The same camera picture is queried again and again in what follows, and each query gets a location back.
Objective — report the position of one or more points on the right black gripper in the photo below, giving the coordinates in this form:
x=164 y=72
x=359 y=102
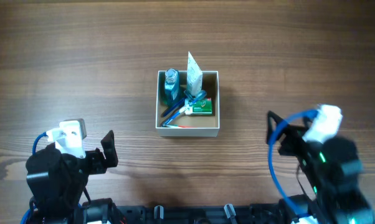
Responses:
x=291 y=140

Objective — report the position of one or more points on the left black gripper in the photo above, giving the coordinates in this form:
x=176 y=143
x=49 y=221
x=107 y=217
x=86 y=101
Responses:
x=97 y=160

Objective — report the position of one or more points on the teal Colgate toothpaste tube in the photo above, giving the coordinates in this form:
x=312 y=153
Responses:
x=176 y=126

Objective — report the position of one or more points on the green Dettol soap box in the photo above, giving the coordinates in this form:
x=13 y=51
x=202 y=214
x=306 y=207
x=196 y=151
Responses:
x=200 y=108

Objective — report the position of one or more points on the blue white toothbrush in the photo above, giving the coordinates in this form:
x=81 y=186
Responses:
x=202 y=94

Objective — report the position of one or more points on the blue disposable razor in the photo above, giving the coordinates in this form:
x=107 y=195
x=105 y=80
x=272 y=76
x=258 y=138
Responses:
x=170 y=109

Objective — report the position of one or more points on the blue mouthwash bottle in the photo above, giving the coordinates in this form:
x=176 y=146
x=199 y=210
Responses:
x=171 y=86

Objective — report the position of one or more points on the white lotion tube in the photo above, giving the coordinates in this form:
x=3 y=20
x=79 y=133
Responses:
x=194 y=76

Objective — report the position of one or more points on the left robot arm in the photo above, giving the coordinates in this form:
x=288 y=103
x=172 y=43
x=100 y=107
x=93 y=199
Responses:
x=58 y=180

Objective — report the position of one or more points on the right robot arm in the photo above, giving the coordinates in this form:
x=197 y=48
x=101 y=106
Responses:
x=330 y=163

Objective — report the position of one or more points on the white cardboard box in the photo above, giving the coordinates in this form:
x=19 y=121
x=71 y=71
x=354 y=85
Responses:
x=205 y=126

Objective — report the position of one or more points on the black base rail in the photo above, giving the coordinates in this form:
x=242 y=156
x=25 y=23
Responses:
x=249 y=214

